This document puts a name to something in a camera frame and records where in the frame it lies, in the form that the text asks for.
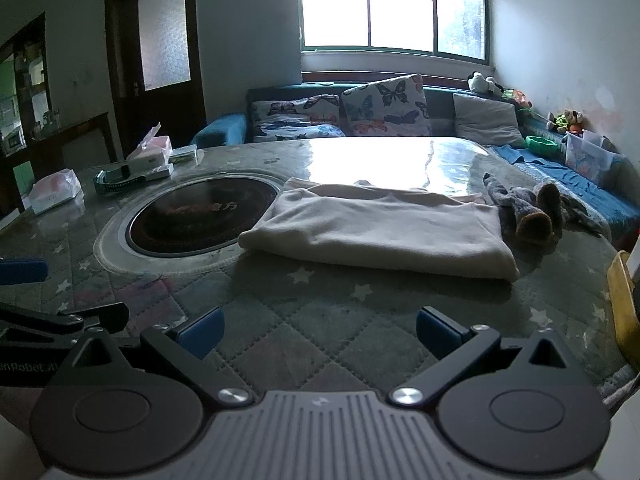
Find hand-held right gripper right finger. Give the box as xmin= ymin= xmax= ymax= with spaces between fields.
xmin=389 ymin=306 xmax=584 ymax=408

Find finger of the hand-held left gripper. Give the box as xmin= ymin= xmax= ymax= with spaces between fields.
xmin=0 ymin=258 xmax=49 ymax=286
xmin=0 ymin=301 xmax=130 ymax=335

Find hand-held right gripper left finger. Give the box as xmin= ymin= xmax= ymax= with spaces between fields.
xmin=59 ymin=307 xmax=254 ymax=409

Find cream sweatshirt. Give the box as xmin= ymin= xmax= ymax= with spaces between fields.
xmin=239 ymin=177 xmax=521 ymax=282

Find soft tissue pack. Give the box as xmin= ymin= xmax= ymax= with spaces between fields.
xmin=27 ymin=169 xmax=84 ymax=215

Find black round induction cooker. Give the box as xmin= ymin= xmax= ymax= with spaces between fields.
xmin=125 ymin=176 xmax=282 ymax=260

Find microwave oven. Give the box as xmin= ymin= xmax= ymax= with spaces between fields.
xmin=0 ymin=130 xmax=27 ymax=156

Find dark wooden sideboard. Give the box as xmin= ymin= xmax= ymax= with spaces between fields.
xmin=0 ymin=111 xmax=118 ymax=216

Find grey fuzzy socks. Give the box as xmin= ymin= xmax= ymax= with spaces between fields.
xmin=482 ymin=172 xmax=606 ymax=246

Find dark wooden glass cabinet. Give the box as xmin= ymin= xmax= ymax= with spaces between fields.
xmin=0 ymin=12 xmax=53 ymax=161

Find yellow object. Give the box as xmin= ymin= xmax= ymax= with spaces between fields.
xmin=606 ymin=250 xmax=640 ymax=358

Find blue blanket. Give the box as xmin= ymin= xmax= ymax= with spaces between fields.
xmin=487 ymin=144 xmax=640 ymax=238

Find teal sofa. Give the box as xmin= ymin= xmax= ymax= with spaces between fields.
xmin=190 ymin=72 xmax=640 ymax=251

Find green bowl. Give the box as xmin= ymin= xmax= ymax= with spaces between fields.
xmin=525 ymin=135 xmax=560 ymax=157

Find dark wooden door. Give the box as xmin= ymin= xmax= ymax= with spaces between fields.
xmin=104 ymin=0 xmax=207 ymax=156

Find grey cushion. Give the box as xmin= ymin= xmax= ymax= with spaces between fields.
xmin=452 ymin=92 xmax=526 ymax=148

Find butterfly print folded quilt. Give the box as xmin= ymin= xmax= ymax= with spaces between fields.
xmin=252 ymin=121 xmax=347 ymax=142

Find clear plastic storage box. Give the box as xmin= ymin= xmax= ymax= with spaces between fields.
xmin=565 ymin=130 xmax=626 ymax=177

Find large butterfly print cushion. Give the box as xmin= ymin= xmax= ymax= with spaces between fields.
xmin=341 ymin=74 xmax=433 ymax=137

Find green and orange toy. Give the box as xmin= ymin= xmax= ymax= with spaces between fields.
xmin=501 ymin=87 xmax=532 ymax=110

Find panda plush toy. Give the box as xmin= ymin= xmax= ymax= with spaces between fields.
xmin=467 ymin=71 xmax=503 ymax=95

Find window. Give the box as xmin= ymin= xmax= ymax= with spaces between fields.
xmin=299 ymin=0 xmax=488 ymax=61

